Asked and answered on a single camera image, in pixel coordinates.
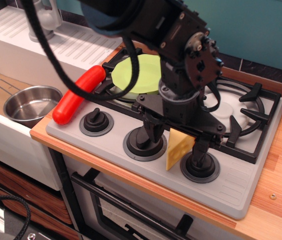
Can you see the grey toy faucet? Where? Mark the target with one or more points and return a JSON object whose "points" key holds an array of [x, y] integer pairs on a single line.
{"points": [[49, 20]]}

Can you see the white toy sink unit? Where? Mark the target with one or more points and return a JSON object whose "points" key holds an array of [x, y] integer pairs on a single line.
{"points": [[23, 63]]}

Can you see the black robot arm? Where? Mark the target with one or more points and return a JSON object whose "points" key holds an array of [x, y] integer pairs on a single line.
{"points": [[189, 63]]}

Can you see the black middle stove knob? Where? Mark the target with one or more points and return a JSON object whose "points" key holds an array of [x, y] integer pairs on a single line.
{"points": [[150, 152]]}

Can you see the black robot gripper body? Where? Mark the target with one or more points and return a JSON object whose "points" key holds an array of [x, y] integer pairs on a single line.
{"points": [[184, 113]]}

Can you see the black left stove knob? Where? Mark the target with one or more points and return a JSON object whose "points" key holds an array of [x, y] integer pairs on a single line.
{"points": [[96, 123]]}

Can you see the grey toy stove top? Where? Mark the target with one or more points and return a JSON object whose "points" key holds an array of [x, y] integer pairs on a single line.
{"points": [[230, 193]]}

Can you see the wooden drawer fronts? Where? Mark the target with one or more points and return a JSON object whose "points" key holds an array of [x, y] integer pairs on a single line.
{"points": [[48, 209]]}

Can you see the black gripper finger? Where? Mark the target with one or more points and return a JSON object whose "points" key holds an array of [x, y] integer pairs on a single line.
{"points": [[151, 131], [200, 159]]}

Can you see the black stove knob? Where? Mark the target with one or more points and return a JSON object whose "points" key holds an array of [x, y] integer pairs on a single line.
{"points": [[200, 172], [150, 152], [96, 123]]}

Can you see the black right stove knob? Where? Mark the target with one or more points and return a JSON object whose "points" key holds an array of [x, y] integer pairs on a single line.
{"points": [[200, 172]]}

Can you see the light green plastic plate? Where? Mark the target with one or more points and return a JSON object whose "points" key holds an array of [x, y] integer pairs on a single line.
{"points": [[149, 74]]}

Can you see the small stainless steel pot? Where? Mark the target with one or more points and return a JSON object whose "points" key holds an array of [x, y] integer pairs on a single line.
{"points": [[30, 105]]}

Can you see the yellow toy cheese wedge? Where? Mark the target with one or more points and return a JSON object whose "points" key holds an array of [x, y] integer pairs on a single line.
{"points": [[179, 144]]}

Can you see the red toy sausage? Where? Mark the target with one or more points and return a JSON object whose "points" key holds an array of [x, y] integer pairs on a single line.
{"points": [[67, 106]]}

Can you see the black right burner grate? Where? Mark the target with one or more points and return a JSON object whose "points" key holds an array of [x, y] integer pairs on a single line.
{"points": [[251, 115]]}

